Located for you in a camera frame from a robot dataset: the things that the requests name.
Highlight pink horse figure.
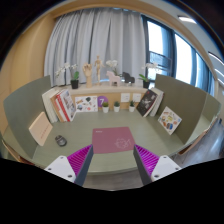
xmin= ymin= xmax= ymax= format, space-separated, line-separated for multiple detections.
xmin=106 ymin=70 xmax=122 ymax=87

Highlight green desk divider panel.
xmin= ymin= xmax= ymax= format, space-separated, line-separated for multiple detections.
xmin=154 ymin=73 xmax=208 ymax=145
xmin=3 ymin=75 xmax=53 ymax=158
xmin=201 ymin=93 xmax=222 ymax=123

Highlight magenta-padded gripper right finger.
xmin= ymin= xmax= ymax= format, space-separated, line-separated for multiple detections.
xmin=133 ymin=144 xmax=183 ymax=186

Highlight thick white book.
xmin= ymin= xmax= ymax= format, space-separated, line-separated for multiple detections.
xmin=41 ymin=87 xmax=59 ymax=124

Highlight window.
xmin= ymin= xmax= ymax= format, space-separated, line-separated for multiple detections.
xmin=143 ymin=14 xmax=216 ymax=98

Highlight purple round number sign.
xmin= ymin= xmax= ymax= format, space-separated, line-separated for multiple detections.
xmin=97 ymin=95 xmax=109 ymax=107

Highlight beige book with red text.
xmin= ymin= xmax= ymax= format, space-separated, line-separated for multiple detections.
xmin=28 ymin=111 xmax=54 ymax=147

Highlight black horse figure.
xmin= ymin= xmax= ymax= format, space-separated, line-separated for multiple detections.
xmin=121 ymin=71 xmax=136 ymax=85

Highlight white orchid in black pot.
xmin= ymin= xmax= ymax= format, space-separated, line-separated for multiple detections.
xmin=138 ymin=62 xmax=161 ymax=89
xmin=54 ymin=62 xmax=81 ymax=90

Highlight grey computer mouse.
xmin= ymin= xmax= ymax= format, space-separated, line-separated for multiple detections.
xmin=54 ymin=134 xmax=68 ymax=147

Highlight grey curtain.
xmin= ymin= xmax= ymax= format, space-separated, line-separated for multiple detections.
xmin=44 ymin=7 xmax=148 ymax=88

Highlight white orchid plant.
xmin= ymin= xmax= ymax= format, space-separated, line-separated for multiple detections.
xmin=105 ymin=59 xmax=123 ymax=77

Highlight pink mouse pad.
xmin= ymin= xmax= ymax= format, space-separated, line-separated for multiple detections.
xmin=91 ymin=126 xmax=136 ymax=155

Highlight white wall socket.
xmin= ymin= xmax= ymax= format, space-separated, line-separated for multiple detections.
xmin=132 ymin=92 xmax=142 ymax=103
xmin=120 ymin=92 xmax=131 ymax=103

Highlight white card with stickers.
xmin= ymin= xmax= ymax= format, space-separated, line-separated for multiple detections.
xmin=74 ymin=95 xmax=99 ymax=113

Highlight ceiling lights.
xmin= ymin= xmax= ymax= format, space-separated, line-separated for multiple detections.
xmin=177 ymin=14 xmax=224 ymax=86

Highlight wooden mannequin figure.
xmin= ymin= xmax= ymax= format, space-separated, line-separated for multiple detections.
xmin=93 ymin=55 xmax=104 ymax=84

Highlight wooden hand model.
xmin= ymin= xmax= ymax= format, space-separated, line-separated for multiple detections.
xmin=82 ymin=63 xmax=93 ymax=89

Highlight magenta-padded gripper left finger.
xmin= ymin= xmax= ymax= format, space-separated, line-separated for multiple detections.
xmin=44 ymin=144 xmax=95 ymax=187

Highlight wooden desk shelf ledge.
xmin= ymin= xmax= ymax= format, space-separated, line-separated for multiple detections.
xmin=49 ymin=83 xmax=158 ymax=113

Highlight brown book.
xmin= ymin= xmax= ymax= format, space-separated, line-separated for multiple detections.
xmin=50 ymin=96 xmax=66 ymax=123

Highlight black book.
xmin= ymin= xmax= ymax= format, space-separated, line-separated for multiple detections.
xmin=136 ymin=89 xmax=159 ymax=117

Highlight small succulent in white pot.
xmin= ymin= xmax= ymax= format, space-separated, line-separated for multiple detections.
xmin=128 ymin=100 xmax=136 ymax=113
xmin=113 ymin=100 xmax=121 ymax=113
xmin=101 ymin=101 xmax=110 ymax=114

